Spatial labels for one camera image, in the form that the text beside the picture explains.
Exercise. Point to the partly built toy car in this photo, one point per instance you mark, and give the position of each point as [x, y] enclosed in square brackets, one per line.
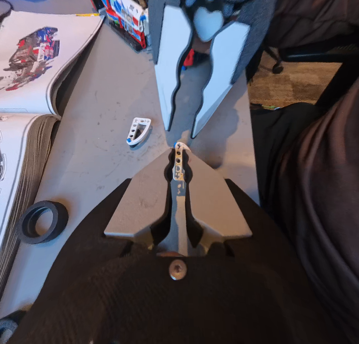
[126, 16]

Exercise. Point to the person's clothed body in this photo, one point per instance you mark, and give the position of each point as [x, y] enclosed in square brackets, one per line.
[322, 181]

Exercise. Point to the white curved brick with pin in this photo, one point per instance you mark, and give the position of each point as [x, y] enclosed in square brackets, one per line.
[144, 121]

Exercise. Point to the black chair base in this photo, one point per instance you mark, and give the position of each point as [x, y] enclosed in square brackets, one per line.
[277, 68]

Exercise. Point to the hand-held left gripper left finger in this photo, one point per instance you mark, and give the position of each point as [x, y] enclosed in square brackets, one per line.
[140, 206]

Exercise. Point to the grey desk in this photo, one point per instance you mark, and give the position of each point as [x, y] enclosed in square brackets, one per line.
[112, 83]

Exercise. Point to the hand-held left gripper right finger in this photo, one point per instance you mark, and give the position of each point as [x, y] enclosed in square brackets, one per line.
[218, 209]

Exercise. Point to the person's right forearm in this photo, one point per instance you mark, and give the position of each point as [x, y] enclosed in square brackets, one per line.
[314, 13]

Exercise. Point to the open instruction booklet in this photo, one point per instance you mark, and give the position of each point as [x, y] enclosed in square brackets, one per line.
[28, 83]

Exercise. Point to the plain white curved brick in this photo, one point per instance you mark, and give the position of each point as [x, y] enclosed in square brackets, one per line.
[182, 145]

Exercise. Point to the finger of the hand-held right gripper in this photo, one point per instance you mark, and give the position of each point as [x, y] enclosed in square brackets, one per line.
[171, 46]
[227, 58]

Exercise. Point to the black toy tyre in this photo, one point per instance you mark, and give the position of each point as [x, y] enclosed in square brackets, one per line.
[7, 330]
[60, 217]

